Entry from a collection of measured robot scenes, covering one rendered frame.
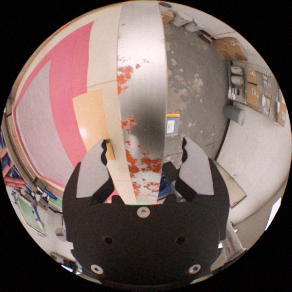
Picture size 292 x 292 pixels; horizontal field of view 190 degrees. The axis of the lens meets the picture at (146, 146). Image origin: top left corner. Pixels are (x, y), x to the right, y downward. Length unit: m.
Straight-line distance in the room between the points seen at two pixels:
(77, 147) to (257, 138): 3.26
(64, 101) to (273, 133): 3.27
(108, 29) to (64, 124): 0.16
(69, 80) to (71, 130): 0.08
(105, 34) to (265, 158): 3.33
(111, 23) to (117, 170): 0.24
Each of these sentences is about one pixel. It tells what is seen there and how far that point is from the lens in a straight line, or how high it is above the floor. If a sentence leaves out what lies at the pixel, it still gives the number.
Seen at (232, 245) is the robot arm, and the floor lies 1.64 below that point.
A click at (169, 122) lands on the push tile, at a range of 0.49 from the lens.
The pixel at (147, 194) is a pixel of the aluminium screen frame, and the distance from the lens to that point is 0.15.
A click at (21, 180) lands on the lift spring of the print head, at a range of 1.20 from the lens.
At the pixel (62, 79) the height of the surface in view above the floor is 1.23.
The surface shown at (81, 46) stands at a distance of 0.16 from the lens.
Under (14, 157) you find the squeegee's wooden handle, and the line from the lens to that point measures 0.54.
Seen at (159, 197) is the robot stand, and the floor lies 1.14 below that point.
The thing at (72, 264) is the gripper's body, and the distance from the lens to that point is 0.94.
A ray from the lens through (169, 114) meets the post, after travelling 0.50.
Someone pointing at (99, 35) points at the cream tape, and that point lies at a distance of 0.16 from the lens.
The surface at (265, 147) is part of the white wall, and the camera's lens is 3.21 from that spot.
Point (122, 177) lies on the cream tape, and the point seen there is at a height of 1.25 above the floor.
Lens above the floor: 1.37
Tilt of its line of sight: 54 degrees down
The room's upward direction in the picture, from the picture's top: 150 degrees clockwise
